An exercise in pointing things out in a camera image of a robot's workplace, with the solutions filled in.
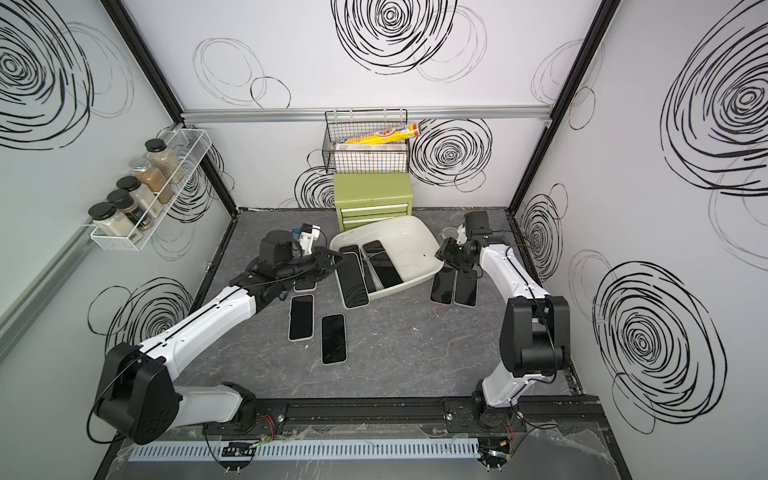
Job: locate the spice jar black lid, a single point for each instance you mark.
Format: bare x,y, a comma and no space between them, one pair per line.
164,159
142,194
123,201
108,218

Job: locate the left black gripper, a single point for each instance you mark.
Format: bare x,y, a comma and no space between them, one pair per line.
321,258

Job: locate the clear wall spice rack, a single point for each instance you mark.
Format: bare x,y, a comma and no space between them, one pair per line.
172,234

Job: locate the yellow snack package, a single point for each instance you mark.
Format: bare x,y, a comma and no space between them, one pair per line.
387,136

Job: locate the white plastic storage box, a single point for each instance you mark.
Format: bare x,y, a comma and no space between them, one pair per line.
408,242

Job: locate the black phone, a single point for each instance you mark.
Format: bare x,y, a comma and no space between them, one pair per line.
382,264
442,289
351,284

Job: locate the glass jar with powder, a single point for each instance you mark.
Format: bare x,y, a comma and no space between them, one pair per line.
450,232

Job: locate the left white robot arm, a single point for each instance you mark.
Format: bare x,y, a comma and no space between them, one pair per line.
137,394

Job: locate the aluminium wall rail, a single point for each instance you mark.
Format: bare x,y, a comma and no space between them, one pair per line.
260,115

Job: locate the white slotted cable duct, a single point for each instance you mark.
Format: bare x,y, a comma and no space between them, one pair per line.
305,450

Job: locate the black phone in box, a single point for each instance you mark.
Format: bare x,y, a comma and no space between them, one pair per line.
382,264
351,284

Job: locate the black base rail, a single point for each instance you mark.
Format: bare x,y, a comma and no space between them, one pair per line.
434,415

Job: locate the spice jar silver lid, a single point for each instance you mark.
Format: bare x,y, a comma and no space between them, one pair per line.
152,177

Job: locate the green metal tool chest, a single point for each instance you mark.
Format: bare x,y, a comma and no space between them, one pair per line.
364,198

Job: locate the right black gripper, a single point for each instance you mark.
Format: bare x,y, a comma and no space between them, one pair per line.
446,251

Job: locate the black wire basket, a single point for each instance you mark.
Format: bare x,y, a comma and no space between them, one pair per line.
342,125

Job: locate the phone table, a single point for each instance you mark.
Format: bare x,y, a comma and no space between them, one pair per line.
301,318

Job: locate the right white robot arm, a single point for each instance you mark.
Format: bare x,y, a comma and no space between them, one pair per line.
534,340

